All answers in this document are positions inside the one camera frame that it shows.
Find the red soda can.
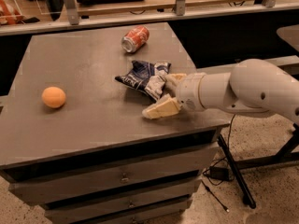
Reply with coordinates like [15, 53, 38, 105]
[121, 25, 150, 53]

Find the black metal stand leg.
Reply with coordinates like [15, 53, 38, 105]
[218, 124, 299, 209]

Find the black power adapter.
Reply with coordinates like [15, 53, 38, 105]
[209, 167, 230, 181]

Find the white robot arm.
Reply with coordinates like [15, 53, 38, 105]
[142, 59, 299, 124]

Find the grey drawer cabinet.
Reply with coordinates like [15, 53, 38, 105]
[0, 28, 229, 224]

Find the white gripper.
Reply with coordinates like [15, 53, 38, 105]
[142, 73, 206, 119]

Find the orange fruit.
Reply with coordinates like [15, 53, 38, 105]
[42, 87, 66, 108]

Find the metal railing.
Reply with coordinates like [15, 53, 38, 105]
[0, 0, 298, 36]

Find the blue chip bag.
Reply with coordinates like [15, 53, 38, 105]
[115, 60, 171, 101]

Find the orange white object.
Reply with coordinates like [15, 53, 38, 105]
[0, 0, 23, 25]

